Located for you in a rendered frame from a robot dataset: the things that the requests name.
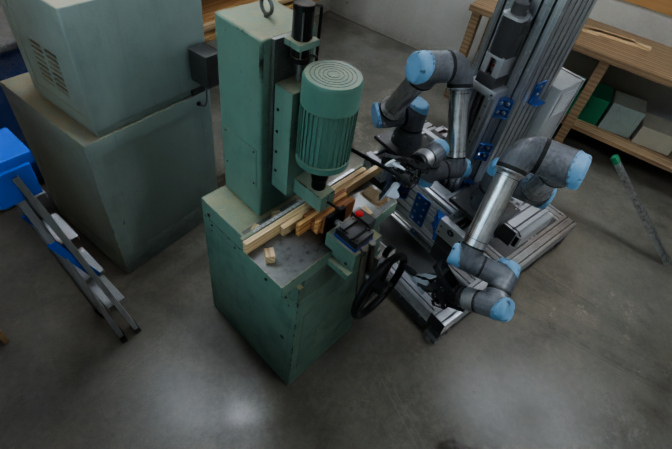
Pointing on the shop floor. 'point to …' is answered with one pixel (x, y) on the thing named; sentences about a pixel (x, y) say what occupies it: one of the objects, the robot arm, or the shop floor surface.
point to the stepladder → (55, 230)
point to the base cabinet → (277, 309)
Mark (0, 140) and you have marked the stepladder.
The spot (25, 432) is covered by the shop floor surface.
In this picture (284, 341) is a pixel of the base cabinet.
